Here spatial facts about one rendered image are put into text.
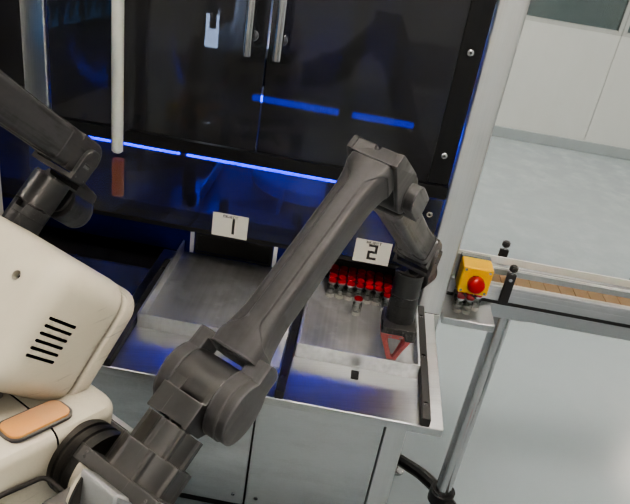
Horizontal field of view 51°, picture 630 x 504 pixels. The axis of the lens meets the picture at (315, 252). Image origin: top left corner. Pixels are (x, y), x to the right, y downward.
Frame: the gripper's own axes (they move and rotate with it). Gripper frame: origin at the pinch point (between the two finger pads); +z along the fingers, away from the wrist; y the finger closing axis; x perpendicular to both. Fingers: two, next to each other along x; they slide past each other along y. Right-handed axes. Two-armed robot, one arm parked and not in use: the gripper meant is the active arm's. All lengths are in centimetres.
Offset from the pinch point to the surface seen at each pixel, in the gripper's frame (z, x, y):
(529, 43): -62, -114, 481
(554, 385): 73, -89, 139
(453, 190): -32.5, -7.9, 20.7
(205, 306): 1.5, 42.0, 10.9
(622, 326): -2, -60, 36
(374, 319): 0.6, 3.5, 18.4
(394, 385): 4.1, -1.5, -3.7
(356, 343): 2.2, 7.1, 7.8
